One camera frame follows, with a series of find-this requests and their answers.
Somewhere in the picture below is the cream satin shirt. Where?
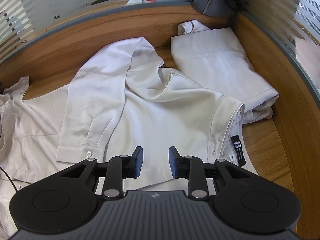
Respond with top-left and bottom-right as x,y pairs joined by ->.
5,37 -> 244,190

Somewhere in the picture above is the folded white shirt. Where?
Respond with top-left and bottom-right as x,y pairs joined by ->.
171,20 -> 279,124

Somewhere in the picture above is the beige garment pile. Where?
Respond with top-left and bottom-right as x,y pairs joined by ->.
1,76 -> 29,239

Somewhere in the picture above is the frosted glass desk partition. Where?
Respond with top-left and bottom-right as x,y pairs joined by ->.
1,0 -> 319,89

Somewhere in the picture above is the black thin cable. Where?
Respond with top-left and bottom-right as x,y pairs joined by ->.
0,166 -> 17,193

